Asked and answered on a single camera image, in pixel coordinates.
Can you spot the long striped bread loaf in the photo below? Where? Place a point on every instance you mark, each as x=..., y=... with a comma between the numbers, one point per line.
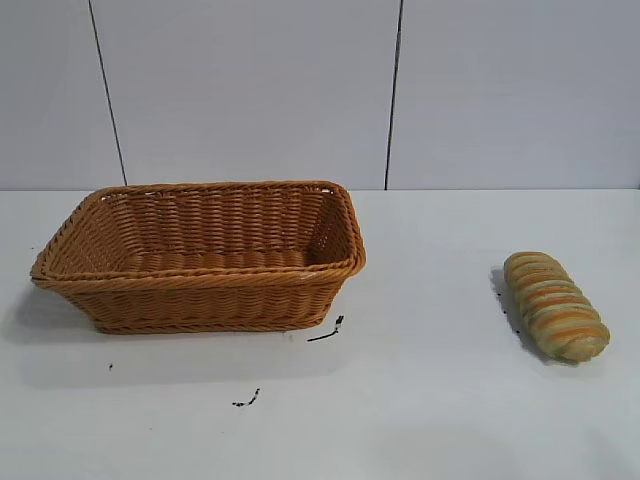
x=552, y=305

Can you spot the brown woven wicker basket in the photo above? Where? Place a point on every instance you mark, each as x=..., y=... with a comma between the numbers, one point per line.
x=200, y=300

